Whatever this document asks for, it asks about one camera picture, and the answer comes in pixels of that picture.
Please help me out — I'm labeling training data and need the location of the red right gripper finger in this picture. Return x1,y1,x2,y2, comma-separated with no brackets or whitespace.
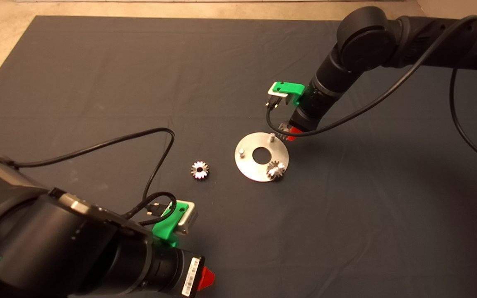
285,125,304,142

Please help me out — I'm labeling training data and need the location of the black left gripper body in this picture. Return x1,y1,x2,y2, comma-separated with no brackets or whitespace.
149,247,204,298

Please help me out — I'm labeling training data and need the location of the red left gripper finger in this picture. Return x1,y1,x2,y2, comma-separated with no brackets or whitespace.
197,266,216,291

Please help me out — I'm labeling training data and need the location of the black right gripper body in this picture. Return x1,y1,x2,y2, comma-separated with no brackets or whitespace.
287,92,327,134

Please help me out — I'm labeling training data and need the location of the round metal carrier plate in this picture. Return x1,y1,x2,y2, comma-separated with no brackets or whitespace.
234,132,290,183

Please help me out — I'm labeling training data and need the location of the dark grey table cloth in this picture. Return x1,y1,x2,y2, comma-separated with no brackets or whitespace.
0,16,477,298

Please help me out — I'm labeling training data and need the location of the green right camera mount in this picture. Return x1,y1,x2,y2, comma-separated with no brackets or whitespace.
268,81,306,106

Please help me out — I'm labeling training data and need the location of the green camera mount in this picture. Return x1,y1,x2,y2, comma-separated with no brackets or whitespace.
268,81,306,106
152,202,190,249

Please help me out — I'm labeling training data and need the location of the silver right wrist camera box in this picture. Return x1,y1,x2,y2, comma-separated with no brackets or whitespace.
266,91,287,109

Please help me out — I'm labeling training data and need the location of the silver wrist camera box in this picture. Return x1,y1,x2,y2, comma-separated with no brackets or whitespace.
266,91,287,109
162,199,199,235

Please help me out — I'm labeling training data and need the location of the black right camera cable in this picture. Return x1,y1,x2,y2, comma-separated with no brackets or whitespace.
265,15,477,171

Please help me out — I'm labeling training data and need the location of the black camera cable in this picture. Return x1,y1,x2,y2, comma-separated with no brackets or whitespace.
12,127,178,227
265,15,477,171

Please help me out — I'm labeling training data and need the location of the green left camera mount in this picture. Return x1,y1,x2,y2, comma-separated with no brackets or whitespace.
152,202,190,249

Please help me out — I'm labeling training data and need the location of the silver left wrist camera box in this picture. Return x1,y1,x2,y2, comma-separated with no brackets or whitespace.
162,199,199,235

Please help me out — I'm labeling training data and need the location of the black left camera cable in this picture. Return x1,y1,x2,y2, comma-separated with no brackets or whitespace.
12,127,178,227

